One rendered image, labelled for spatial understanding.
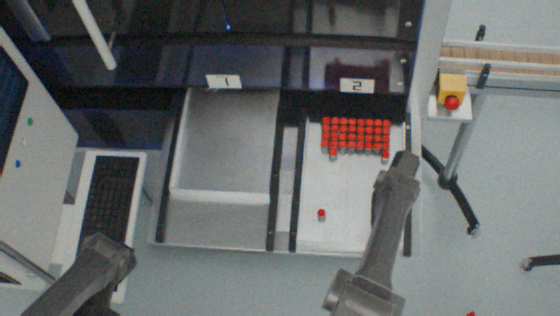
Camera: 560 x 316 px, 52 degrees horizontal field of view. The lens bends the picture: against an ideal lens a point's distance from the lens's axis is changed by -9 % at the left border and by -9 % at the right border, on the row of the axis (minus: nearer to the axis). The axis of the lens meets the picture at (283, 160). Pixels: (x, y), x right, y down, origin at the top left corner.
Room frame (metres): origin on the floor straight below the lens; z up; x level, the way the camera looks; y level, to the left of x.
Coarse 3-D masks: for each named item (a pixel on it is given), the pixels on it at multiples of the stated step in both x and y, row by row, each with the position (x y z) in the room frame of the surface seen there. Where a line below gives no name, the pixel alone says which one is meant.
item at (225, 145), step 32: (192, 96) 0.98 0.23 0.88; (224, 96) 0.96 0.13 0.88; (256, 96) 0.94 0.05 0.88; (192, 128) 0.87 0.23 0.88; (224, 128) 0.86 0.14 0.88; (256, 128) 0.84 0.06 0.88; (192, 160) 0.78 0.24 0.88; (224, 160) 0.76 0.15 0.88; (256, 160) 0.75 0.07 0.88; (192, 192) 0.68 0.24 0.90; (224, 192) 0.66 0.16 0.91; (256, 192) 0.64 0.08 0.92
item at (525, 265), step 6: (534, 258) 0.54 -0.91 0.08; (540, 258) 0.53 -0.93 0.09; (546, 258) 0.52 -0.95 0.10; (552, 258) 0.52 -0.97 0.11; (558, 258) 0.51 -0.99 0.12; (522, 264) 0.54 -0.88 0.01; (528, 264) 0.53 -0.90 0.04; (534, 264) 0.51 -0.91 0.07; (540, 264) 0.51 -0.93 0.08; (546, 264) 0.50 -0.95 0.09; (552, 264) 0.50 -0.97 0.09; (558, 264) 0.49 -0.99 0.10; (522, 270) 0.51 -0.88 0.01; (528, 270) 0.51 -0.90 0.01
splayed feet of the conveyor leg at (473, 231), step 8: (424, 152) 1.06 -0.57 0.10; (432, 160) 1.01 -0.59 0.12; (440, 168) 0.96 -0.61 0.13; (440, 176) 0.93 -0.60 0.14; (456, 176) 0.91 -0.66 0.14; (440, 184) 0.90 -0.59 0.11; (448, 184) 0.89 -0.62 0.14; (456, 184) 0.88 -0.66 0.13; (456, 192) 0.85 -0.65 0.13; (456, 200) 0.83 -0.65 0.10; (464, 200) 0.82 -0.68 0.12; (464, 208) 0.79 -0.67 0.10; (464, 216) 0.76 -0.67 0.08; (472, 216) 0.75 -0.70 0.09; (472, 224) 0.73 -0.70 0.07; (472, 232) 0.71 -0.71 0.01; (480, 232) 0.71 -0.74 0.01
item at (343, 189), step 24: (312, 144) 0.77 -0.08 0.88; (312, 168) 0.70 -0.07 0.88; (336, 168) 0.69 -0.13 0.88; (360, 168) 0.68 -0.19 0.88; (384, 168) 0.67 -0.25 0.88; (312, 192) 0.63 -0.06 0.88; (336, 192) 0.62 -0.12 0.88; (360, 192) 0.61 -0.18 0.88; (312, 216) 0.57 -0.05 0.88; (336, 216) 0.56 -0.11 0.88; (360, 216) 0.55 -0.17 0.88; (312, 240) 0.49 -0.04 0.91; (336, 240) 0.48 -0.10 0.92; (360, 240) 0.48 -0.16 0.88
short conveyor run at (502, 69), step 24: (456, 48) 0.98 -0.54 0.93; (480, 48) 0.96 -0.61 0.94; (504, 48) 0.94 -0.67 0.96; (528, 48) 0.92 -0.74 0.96; (552, 48) 0.91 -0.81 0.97; (480, 72) 0.88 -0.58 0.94; (504, 72) 0.88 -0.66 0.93; (528, 72) 0.87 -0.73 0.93; (552, 72) 0.85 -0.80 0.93; (528, 96) 0.83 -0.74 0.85; (552, 96) 0.82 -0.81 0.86
